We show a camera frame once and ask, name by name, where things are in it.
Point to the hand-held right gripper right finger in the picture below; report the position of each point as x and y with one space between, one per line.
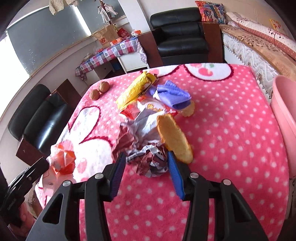
177 176

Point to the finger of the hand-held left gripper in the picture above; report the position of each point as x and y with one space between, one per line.
38 166

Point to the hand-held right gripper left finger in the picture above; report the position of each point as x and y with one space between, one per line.
118 171

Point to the orange plastic bag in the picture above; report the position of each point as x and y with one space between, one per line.
62 160

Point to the maroon wrapper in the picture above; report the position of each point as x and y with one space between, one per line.
144 165

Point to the oval rice cracker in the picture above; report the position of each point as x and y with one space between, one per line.
173 136

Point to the silver foil wrapper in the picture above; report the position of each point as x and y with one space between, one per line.
146 125

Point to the red white snack wrapper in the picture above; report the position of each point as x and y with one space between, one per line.
130 113

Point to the round cracker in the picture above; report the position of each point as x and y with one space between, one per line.
188 111

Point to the purple wrapper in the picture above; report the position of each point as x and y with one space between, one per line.
171 95

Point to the yellow snack wrapper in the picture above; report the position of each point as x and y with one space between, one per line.
134 90

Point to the pink plastic bucket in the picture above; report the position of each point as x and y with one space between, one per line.
284 111

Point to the person's left hand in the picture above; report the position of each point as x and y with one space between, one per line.
24 214

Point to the black leather armchair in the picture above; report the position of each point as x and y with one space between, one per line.
41 120
180 39

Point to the pink dotted blanket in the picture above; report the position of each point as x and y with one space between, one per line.
219 139

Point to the brown walnut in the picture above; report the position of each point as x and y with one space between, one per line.
94 94
103 87

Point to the white drawer desk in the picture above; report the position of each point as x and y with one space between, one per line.
104 69

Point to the white cabinet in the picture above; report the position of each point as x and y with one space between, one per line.
131 61

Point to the checkered cloth side table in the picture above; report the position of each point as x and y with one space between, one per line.
111 54

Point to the purple checked cloth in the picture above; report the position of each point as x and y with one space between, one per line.
142 53

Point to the orange box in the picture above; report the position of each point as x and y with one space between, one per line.
115 41

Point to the grey window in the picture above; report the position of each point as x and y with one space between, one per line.
46 37

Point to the brown paper bag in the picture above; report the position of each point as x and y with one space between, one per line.
105 36

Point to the red bag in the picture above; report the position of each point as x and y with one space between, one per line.
122 33

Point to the white bed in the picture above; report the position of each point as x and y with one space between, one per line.
240 53

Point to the white orange packet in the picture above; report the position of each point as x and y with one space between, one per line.
136 32

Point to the brown floral bedspread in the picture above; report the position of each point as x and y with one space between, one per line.
261 48

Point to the white garment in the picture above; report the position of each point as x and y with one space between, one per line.
106 12

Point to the cream hanging jacket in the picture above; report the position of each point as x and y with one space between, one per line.
57 4

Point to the colourful patterned cushion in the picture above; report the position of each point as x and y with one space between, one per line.
211 11

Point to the pink white floral quilt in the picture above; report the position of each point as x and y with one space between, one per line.
261 30

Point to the wooden coat rack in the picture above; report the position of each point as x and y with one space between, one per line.
103 2

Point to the yellow floral pillow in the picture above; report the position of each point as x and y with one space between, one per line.
277 24

